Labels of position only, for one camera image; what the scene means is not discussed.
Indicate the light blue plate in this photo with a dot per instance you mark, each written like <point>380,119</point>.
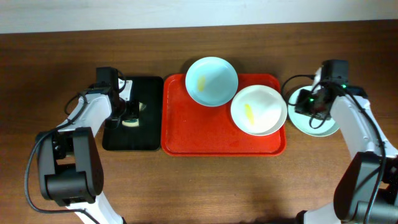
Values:
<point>211,81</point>

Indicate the green and yellow sponge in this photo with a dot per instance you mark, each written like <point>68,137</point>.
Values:
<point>134,122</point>

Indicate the red plastic tray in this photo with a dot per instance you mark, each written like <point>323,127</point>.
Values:
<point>191,129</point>

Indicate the light green plate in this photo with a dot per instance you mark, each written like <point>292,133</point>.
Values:
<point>301,122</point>

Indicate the black plastic tray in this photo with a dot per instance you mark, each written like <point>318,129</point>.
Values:
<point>146,137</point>

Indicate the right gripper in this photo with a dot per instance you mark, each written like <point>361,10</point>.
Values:
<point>305,104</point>

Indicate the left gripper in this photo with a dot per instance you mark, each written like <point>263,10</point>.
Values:
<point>133,111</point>

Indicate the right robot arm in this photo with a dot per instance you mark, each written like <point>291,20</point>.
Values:
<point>367,192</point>

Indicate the white plate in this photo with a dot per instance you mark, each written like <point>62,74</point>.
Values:
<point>258,110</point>

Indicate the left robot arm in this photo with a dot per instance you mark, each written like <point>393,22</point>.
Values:
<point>69,165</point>

